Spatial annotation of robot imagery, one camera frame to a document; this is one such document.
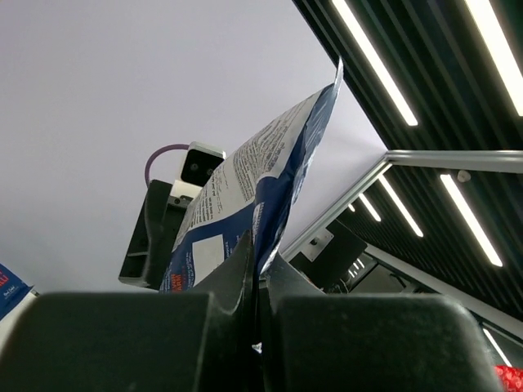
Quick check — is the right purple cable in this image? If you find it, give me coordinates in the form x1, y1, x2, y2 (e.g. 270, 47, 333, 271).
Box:
145, 143, 191, 183

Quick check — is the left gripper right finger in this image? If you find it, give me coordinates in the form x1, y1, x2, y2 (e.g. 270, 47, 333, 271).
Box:
260, 257, 502, 391

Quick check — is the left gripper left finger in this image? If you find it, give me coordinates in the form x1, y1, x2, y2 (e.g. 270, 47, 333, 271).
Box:
1, 233, 254, 391

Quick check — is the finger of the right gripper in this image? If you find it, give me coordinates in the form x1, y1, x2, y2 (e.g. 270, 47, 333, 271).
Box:
118, 180, 188, 288

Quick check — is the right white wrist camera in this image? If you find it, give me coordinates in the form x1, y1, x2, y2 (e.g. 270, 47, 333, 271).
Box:
170, 141, 226, 199

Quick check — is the blue Burts spicy chilli bag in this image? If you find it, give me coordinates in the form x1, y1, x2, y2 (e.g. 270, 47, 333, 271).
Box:
0, 265, 39, 320

